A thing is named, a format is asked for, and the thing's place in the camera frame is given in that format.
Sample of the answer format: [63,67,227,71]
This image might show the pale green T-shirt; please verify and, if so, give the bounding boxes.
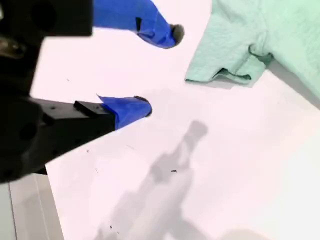
[184,0,320,111]

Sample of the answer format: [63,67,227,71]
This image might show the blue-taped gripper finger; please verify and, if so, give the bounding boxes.
[92,0,185,50]
[22,93,153,174]

